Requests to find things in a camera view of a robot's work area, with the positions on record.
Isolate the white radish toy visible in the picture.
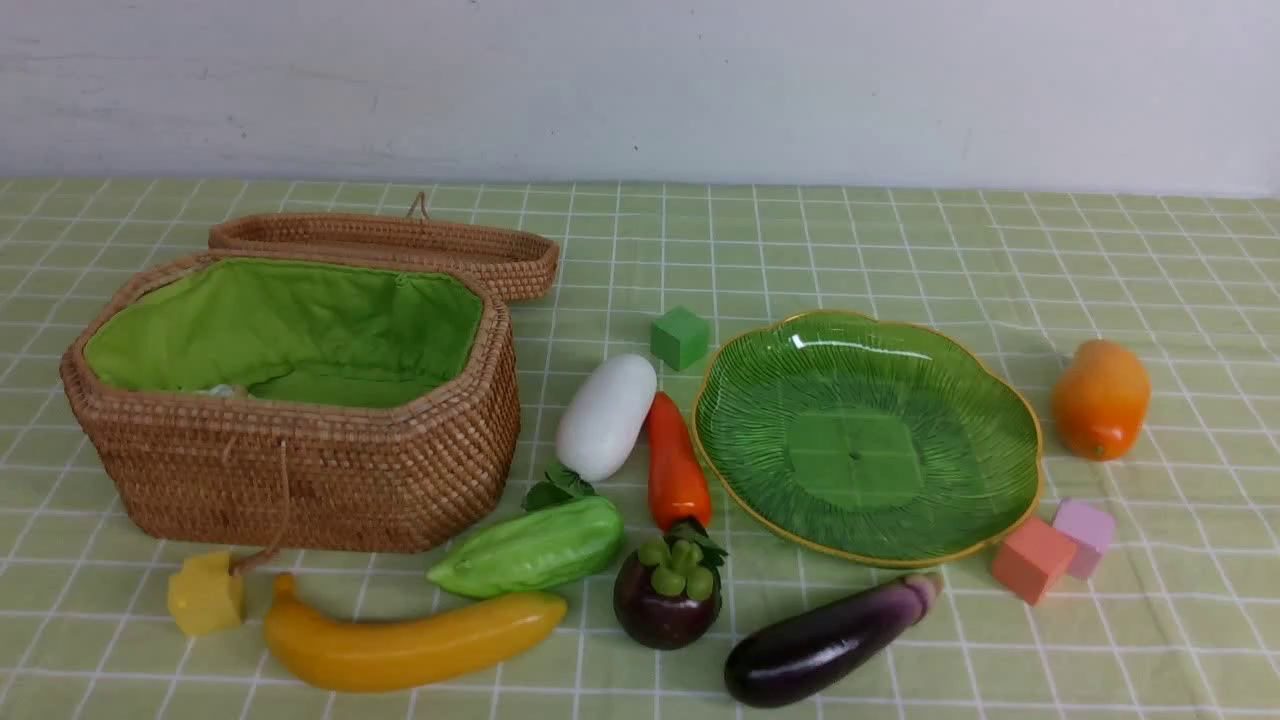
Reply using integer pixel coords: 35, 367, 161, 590
556, 354, 658, 483

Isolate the pink foam cube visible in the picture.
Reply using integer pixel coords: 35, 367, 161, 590
1052, 498, 1116, 582

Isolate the woven rattan basket lid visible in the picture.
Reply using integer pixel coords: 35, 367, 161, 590
207, 192, 561, 302

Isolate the orange carrot toy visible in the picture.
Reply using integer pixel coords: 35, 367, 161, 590
645, 391, 728, 571

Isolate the yellow foam block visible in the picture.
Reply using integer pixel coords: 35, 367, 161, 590
166, 550, 244, 638

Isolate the yellow banana toy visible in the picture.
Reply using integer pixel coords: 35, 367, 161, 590
262, 573, 568, 693

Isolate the green leaf-shaped glass plate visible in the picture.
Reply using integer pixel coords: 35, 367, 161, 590
691, 310, 1046, 569

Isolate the orange mango toy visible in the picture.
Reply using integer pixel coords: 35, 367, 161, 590
1050, 338, 1152, 462

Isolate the woven rattan basket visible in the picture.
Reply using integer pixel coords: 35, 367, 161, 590
59, 250, 521, 553

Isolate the purple eggplant toy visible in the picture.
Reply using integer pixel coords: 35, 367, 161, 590
723, 571, 945, 708

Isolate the dark purple mangosteen toy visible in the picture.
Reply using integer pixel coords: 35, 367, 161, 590
612, 538, 723, 650

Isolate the green checkered tablecloth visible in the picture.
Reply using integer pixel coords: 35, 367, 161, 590
1, 178, 1279, 719

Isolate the salmon foam cube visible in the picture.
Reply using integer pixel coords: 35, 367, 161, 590
989, 516, 1076, 606

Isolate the green foam cube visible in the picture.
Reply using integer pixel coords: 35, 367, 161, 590
649, 306, 710, 372

